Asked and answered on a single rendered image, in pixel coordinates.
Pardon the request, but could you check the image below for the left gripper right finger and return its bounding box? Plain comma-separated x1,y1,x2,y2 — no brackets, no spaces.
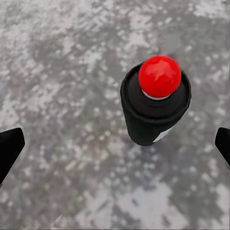
215,127,230,166

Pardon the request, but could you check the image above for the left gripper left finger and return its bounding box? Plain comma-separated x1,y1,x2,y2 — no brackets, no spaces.
0,127,25,184

